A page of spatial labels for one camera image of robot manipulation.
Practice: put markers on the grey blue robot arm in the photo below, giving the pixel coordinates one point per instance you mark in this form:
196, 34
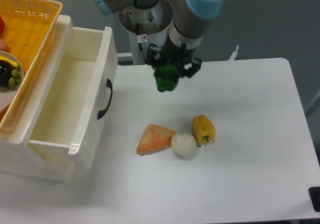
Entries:
191, 18

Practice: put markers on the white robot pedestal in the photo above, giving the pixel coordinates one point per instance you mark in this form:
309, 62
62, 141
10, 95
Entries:
145, 27

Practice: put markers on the white drawer cabinet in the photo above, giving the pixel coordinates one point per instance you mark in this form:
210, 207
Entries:
19, 153

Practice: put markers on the black corner device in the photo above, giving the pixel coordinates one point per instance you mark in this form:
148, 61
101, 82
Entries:
314, 193

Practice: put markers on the peach toy fruit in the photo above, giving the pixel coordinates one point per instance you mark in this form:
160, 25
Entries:
3, 46

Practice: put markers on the white metal bracket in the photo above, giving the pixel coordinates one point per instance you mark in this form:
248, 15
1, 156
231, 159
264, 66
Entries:
234, 54

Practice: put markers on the green toy pepper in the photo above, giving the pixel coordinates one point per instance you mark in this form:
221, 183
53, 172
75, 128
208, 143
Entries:
166, 77

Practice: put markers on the black drawer handle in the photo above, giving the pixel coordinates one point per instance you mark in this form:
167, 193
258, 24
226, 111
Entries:
106, 98

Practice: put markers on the black toy grapes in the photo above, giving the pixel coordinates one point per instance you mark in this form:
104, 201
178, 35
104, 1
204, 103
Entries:
6, 69

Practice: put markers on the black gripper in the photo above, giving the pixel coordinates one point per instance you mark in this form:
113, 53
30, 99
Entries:
176, 51

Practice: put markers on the yellow toy banana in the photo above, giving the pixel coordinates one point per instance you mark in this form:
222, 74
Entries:
12, 62

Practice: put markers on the white plate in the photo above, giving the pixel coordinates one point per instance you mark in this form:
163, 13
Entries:
8, 93

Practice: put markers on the red toy fruit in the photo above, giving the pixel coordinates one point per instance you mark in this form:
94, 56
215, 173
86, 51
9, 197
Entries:
2, 25

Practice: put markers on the yellow toy pepper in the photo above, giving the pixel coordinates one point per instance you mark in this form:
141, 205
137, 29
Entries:
203, 129

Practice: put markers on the orange triangular toy sandwich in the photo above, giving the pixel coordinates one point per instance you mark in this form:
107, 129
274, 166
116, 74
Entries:
154, 138

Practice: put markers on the yellow woven basket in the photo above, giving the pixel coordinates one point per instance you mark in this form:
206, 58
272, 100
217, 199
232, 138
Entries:
28, 27

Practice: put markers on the green toy olives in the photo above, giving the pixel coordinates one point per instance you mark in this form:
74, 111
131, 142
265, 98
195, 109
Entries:
15, 79

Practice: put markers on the white toy onion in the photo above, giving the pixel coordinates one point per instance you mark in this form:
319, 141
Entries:
183, 143

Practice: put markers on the white upper drawer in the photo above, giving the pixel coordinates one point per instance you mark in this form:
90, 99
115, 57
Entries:
68, 118

